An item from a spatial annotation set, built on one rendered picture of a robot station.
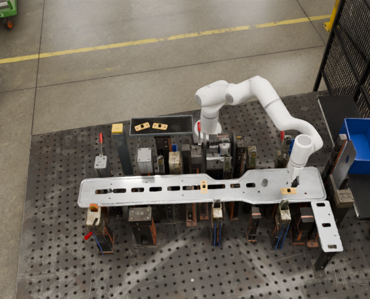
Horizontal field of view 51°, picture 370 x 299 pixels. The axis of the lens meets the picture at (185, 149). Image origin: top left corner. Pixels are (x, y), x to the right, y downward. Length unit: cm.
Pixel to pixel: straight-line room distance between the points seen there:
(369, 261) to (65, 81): 345
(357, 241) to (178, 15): 371
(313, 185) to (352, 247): 45
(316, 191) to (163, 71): 264
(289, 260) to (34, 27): 432
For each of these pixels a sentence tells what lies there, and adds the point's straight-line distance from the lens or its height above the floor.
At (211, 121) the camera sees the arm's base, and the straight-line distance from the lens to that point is 257.
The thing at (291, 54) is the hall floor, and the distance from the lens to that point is 469.
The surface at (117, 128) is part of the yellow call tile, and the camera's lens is 229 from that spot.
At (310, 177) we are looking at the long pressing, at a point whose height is 100.
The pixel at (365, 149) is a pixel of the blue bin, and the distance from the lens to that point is 248.
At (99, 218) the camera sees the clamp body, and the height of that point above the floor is 106.
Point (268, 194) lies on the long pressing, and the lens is 219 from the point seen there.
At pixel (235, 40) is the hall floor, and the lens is 483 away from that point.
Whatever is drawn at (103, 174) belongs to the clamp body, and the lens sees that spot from 232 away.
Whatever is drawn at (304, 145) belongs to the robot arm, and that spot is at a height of 144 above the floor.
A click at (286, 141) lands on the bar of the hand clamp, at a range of 215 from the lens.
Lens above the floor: 284
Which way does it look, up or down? 52 degrees down
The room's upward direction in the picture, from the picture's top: 4 degrees counter-clockwise
